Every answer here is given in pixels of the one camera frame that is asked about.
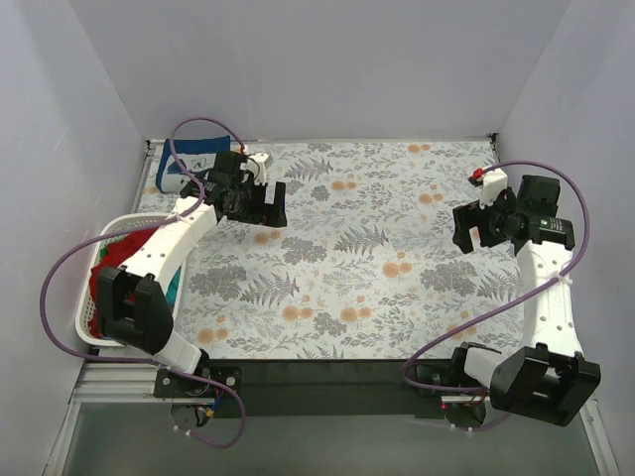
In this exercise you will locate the green t-shirt in basket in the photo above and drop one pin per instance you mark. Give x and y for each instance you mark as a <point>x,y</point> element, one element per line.
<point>103,251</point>

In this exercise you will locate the floral patterned table cloth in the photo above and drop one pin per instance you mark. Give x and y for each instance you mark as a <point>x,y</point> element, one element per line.
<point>365,267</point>

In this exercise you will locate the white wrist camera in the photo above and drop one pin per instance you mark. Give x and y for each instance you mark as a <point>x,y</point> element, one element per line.
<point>491,184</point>
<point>257,164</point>

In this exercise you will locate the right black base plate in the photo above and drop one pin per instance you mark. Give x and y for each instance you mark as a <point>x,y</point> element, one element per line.
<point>434,376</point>

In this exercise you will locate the red t-shirt in basket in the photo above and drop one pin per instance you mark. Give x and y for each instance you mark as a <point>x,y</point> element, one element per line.
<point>118,252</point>

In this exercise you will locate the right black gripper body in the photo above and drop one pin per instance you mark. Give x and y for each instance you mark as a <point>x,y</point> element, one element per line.
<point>476,226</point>

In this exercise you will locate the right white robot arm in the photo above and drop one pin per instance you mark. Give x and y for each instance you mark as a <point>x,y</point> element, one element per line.
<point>547,378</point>

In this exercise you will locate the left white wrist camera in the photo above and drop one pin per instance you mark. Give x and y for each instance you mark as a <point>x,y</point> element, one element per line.
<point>257,164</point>

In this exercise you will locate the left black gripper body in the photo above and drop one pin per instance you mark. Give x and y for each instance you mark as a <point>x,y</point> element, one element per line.
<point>263,211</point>

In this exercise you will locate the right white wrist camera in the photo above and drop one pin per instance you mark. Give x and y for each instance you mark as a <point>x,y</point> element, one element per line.
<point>491,184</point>

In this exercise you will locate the white plastic laundry basket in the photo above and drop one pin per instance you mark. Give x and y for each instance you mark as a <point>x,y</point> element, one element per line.
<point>86,316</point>

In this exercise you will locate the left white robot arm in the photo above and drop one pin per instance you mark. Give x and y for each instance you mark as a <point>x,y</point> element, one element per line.
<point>130,299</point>

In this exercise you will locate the aluminium frame rail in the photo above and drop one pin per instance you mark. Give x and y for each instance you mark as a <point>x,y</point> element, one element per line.
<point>107,383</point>

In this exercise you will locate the turquoise t-shirt in basket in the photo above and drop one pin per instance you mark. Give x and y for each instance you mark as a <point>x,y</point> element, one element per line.
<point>173,292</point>

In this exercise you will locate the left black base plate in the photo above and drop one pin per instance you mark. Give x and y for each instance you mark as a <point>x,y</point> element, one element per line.
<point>168,385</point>

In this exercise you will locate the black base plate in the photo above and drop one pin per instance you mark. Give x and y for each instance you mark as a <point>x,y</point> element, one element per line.
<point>168,385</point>
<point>434,376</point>

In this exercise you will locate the folded blue printed t-shirt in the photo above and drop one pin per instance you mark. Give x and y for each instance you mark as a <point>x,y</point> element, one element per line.
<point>197,155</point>

